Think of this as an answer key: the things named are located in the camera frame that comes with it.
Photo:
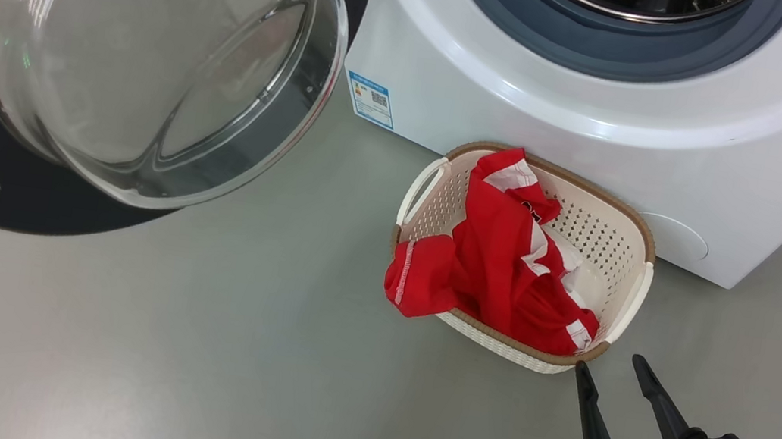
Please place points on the blue energy label sticker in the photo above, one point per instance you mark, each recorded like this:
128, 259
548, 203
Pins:
371, 99

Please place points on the white front-load washing machine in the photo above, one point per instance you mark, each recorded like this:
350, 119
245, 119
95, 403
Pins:
601, 142

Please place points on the cream perforated laundry basket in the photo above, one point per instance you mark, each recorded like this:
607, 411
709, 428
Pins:
603, 234

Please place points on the grey rubber door seal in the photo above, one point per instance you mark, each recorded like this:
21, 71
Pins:
613, 52

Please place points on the red garment with white trim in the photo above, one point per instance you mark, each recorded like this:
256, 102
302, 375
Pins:
492, 264

